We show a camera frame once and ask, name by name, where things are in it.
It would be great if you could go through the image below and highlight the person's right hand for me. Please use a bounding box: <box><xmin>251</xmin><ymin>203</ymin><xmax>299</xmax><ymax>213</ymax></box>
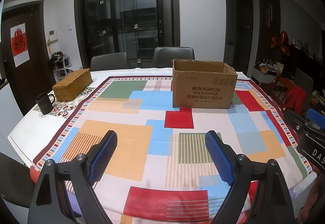
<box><xmin>296</xmin><ymin>173</ymin><xmax>324</xmax><ymax>223</ymax></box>

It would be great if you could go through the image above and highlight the black sliding glass door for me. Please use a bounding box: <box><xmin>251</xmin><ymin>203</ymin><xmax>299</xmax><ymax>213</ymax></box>
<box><xmin>74</xmin><ymin>0</ymin><xmax>180</xmax><ymax>68</ymax></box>

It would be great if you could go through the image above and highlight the brown cardboard box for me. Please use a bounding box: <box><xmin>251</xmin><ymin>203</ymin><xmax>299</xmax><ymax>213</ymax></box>
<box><xmin>172</xmin><ymin>59</ymin><xmax>237</xmax><ymax>109</ymax></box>

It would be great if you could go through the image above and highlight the red foil balloon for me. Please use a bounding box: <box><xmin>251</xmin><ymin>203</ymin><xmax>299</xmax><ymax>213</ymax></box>
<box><xmin>270</xmin><ymin>31</ymin><xmax>290</xmax><ymax>56</ymax></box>

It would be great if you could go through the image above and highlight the colourful patterned tablecloth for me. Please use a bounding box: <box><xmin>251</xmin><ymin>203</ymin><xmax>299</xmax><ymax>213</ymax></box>
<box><xmin>8</xmin><ymin>68</ymin><xmax>317</xmax><ymax>223</ymax></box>

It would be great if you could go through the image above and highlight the woven wicker box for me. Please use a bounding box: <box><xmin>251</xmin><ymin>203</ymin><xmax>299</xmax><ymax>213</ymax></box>
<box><xmin>53</xmin><ymin>69</ymin><xmax>93</xmax><ymax>102</ymax></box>

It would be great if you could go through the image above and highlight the white wall intercom panel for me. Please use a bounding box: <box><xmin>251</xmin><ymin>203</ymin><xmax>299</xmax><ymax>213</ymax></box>
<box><xmin>49</xmin><ymin>30</ymin><xmax>58</xmax><ymax>43</ymax></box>

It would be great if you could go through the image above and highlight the dark wooden entrance door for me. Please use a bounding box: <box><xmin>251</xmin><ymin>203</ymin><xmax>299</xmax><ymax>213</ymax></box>
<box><xmin>1</xmin><ymin>0</ymin><xmax>55</xmax><ymax>115</ymax></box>

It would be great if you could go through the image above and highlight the left grey dining chair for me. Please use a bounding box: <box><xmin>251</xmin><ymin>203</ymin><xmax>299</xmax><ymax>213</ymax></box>
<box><xmin>90</xmin><ymin>52</ymin><xmax>129</xmax><ymax>72</ymax></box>

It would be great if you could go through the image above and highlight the right grey dining chair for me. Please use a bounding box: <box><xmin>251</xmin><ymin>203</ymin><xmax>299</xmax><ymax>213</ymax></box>
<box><xmin>153</xmin><ymin>47</ymin><xmax>195</xmax><ymax>68</ymax></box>

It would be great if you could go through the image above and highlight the red wooden chair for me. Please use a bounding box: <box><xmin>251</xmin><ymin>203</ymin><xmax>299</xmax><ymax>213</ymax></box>
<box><xmin>261</xmin><ymin>74</ymin><xmax>306</xmax><ymax>115</ymax></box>

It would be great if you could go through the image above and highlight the red fu door poster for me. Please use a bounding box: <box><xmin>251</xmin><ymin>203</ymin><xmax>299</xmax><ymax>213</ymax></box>
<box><xmin>10</xmin><ymin>23</ymin><xmax>30</xmax><ymax>68</ymax></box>

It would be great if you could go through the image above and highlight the near left black chair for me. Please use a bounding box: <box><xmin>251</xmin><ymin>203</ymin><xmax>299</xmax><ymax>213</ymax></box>
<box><xmin>0</xmin><ymin>153</ymin><xmax>35</xmax><ymax>208</ymax></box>

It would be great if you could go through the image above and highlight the black mug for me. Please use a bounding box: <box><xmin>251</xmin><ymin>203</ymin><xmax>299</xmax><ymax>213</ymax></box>
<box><xmin>35</xmin><ymin>93</ymin><xmax>55</xmax><ymax>115</ymax></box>

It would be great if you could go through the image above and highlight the white low side table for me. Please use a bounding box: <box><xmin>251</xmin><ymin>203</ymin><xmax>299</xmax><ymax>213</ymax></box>
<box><xmin>252</xmin><ymin>66</ymin><xmax>279</xmax><ymax>84</ymax></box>

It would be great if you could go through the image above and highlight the grey dining chair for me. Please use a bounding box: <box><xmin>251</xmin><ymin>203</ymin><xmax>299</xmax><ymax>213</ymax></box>
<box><xmin>90</xmin><ymin>52</ymin><xmax>129</xmax><ymax>72</ymax></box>
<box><xmin>153</xmin><ymin>47</ymin><xmax>195</xmax><ymax>68</ymax></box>

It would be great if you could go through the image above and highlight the white shoe rack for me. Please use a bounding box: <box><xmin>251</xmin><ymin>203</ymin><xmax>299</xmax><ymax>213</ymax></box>
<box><xmin>49</xmin><ymin>51</ymin><xmax>79</xmax><ymax>82</ymax></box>

